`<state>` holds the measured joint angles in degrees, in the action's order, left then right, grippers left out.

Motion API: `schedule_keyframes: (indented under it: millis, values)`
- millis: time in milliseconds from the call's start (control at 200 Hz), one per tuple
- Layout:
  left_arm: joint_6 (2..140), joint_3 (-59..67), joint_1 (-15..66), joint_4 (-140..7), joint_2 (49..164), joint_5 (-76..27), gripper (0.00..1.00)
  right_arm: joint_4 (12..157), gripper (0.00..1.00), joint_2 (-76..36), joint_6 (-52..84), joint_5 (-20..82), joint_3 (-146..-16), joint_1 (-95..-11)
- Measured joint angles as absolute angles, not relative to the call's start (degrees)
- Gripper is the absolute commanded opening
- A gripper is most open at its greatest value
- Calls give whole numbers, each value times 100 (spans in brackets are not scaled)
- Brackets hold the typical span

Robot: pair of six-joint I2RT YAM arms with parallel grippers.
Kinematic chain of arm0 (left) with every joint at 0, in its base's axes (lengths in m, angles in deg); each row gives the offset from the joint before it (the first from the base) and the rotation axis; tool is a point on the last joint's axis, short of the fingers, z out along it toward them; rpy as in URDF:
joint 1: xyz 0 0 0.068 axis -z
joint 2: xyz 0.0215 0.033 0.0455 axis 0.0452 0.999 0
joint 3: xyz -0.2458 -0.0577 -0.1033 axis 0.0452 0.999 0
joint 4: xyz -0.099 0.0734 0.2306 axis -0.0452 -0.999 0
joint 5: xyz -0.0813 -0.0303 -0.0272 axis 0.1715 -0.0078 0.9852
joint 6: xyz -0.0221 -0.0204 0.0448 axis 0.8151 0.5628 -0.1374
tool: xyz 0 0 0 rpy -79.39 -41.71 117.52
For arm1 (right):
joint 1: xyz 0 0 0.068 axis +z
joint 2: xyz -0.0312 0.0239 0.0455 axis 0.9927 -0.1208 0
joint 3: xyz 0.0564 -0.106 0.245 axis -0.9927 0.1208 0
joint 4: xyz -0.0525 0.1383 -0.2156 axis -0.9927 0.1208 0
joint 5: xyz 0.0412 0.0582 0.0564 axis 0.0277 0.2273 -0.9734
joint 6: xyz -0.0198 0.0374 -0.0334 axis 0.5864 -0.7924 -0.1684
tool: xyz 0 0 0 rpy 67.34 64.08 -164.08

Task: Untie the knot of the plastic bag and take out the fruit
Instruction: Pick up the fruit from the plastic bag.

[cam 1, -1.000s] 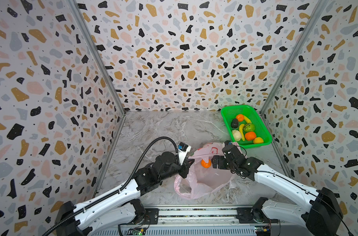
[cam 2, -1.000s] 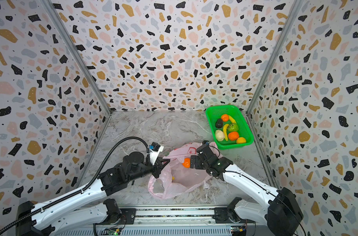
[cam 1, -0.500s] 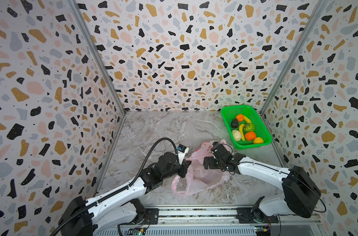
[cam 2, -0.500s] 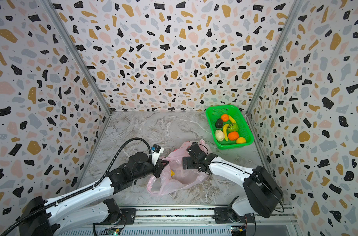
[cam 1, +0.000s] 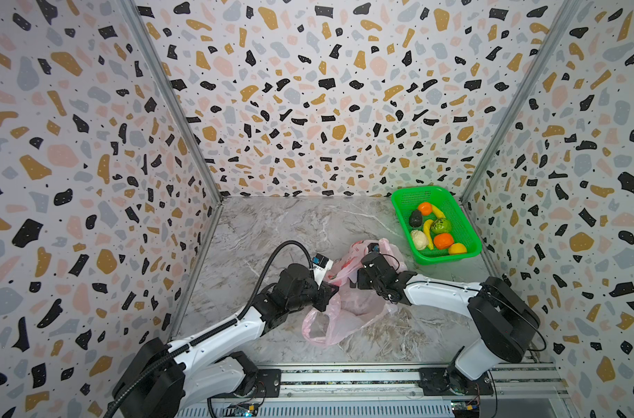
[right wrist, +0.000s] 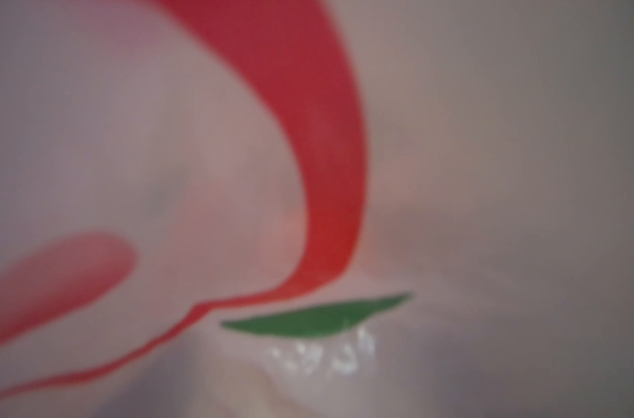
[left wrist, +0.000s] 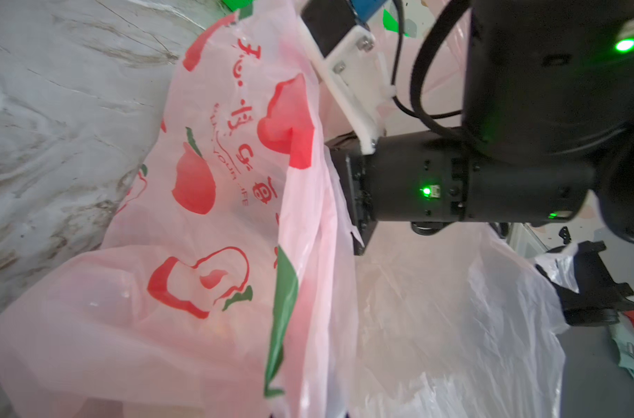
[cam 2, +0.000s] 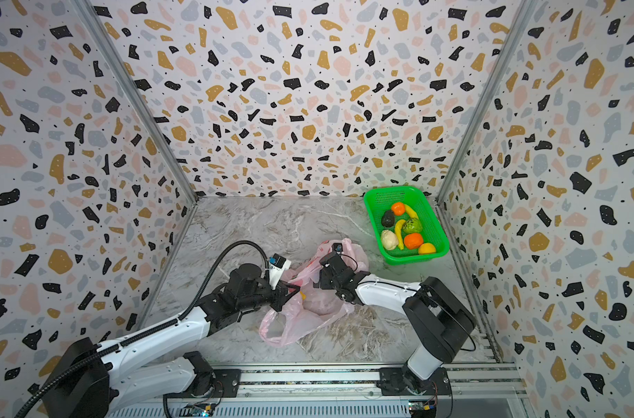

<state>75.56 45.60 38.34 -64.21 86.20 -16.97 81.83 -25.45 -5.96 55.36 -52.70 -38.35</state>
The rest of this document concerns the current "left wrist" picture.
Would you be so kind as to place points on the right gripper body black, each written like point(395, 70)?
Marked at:
point(417, 178)

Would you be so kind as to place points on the pink plastic bag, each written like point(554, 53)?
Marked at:
point(226, 285)

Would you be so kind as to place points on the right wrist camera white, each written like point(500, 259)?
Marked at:
point(346, 56)

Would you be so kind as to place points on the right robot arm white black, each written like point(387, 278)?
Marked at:
point(547, 116)

